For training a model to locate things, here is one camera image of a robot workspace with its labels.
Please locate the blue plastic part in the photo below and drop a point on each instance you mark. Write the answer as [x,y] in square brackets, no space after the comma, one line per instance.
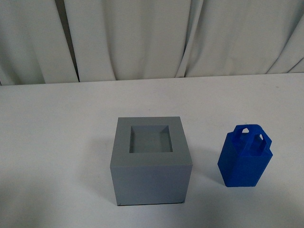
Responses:
[244,156]

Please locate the gray cube base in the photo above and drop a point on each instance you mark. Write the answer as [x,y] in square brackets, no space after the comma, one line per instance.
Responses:
[151,162]

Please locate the white curtain backdrop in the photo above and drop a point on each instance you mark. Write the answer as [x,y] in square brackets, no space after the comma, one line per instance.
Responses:
[64,41]

